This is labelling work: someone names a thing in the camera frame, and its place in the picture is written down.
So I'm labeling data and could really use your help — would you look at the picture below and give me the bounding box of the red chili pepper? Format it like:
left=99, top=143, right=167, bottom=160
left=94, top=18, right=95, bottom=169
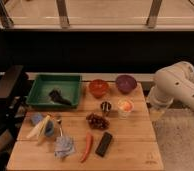
left=80, top=133, right=93, bottom=163

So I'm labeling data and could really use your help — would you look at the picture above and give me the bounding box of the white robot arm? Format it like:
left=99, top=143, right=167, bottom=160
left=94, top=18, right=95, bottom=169
left=147, top=61, right=194, bottom=111

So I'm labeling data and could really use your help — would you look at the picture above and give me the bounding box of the red bowl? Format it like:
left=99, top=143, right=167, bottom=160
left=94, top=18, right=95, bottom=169
left=89, top=79, right=109, bottom=98

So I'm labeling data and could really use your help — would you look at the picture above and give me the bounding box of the purple bowl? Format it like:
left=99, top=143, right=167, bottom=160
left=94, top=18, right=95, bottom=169
left=115, top=75, right=137, bottom=94

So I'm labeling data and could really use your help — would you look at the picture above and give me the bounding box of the blue small bowl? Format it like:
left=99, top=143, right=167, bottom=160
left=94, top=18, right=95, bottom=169
left=45, top=121, right=54, bottom=137

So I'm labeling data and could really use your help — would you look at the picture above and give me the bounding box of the small metal cup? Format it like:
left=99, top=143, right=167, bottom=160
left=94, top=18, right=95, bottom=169
left=100, top=101, right=111, bottom=115

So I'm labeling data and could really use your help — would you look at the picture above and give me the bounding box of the clear glass with orange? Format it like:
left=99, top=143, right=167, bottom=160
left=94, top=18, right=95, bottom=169
left=117, top=99, right=134, bottom=118

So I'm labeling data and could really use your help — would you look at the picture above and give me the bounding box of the dark red grape bunch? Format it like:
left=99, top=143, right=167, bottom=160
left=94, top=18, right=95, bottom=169
left=86, top=113, right=109, bottom=130

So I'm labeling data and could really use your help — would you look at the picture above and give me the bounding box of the dark object in tray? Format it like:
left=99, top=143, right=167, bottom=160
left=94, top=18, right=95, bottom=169
left=49, top=89, right=71, bottom=105

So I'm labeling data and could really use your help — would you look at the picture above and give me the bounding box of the wooden cutting board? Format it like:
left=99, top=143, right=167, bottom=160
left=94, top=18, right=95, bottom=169
left=7, top=85, right=164, bottom=171

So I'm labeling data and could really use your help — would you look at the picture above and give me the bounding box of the green plastic tray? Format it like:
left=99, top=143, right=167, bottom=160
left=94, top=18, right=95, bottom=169
left=27, top=74, right=82, bottom=109

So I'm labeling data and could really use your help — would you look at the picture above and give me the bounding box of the metal spoon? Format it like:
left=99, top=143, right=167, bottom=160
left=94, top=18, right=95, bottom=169
left=57, top=118, right=63, bottom=136

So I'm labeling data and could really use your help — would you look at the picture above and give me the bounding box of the black rectangular block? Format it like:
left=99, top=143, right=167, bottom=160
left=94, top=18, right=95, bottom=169
left=95, top=132, right=113, bottom=157

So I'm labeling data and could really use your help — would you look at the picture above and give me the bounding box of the blue crumpled cloth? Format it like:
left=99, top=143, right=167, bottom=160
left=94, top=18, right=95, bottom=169
left=55, top=136, right=75, bottom=158

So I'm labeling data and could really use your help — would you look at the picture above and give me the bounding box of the blue sponge piece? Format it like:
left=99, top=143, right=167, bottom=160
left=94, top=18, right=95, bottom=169
left=31, top=113, right=43, bottom=125

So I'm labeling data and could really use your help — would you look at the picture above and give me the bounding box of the black equipment on left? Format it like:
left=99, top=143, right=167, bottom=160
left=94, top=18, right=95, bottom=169
left=0, top=65, right=28, bottom=171

